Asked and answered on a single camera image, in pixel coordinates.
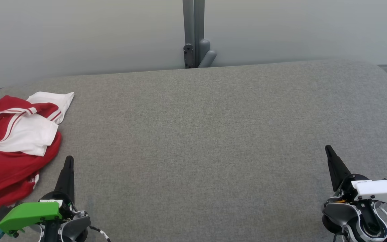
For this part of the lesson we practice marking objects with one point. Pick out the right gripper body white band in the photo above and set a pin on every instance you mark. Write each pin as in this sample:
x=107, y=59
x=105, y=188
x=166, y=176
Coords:
x=378, y=191

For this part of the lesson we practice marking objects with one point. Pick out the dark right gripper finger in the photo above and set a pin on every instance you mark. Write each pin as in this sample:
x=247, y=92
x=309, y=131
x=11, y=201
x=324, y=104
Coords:
x=336, y=171

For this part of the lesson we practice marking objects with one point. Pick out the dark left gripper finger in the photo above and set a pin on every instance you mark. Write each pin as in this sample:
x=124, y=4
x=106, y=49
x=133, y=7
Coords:
x=67, y=181

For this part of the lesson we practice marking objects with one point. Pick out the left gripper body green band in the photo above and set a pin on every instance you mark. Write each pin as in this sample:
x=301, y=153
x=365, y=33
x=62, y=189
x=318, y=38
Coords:
x=29, y=215

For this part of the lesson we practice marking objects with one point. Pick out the red shorts with white stripe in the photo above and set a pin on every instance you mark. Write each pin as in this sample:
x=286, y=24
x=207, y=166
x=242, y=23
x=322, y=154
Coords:
x=5, y=174

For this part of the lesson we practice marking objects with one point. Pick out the red and white jersey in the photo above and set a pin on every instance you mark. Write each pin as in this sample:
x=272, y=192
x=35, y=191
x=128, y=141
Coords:
x=29, y=134

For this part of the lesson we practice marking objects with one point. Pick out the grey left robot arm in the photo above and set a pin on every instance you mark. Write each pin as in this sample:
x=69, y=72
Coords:
x=76, y=226

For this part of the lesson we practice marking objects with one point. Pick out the grey fabric sofa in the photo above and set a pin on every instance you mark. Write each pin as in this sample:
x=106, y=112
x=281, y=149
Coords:
x=207, y=134

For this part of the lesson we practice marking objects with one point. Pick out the grey metal partition post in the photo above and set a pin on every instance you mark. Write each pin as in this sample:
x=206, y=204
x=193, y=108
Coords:
x=193, y=23

